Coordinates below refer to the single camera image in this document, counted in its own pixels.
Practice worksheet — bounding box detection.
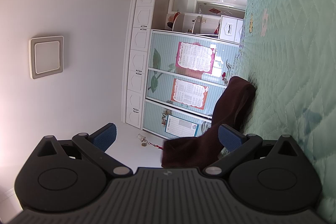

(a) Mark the maroon and grey sweatshirt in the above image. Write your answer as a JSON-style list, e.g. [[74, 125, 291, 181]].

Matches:
[[161, 76, 256, 169]]

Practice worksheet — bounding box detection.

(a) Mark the pink framed poster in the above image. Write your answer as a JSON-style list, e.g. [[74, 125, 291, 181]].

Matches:
[[175, 42, 216, 74]]

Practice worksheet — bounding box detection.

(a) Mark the square ceiling lamp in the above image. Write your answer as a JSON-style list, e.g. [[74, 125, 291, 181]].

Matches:
[[29, 36, 64, 79]]

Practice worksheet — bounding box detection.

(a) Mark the orange framed poster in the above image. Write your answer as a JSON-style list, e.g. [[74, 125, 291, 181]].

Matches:
[[171, 79, 209, 110]]

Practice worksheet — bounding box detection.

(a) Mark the mint quilted bee bedspread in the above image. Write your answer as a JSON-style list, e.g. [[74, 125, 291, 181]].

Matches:
[[234, 0, 335, 223]]

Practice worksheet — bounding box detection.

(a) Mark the white wardrobe with sliding doors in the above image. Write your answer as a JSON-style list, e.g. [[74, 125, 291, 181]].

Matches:
[[122, 0, 247, 139]]

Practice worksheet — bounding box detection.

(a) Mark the blue framed poster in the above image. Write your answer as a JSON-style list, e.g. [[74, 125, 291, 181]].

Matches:
[[165, 115, 198, 138]]

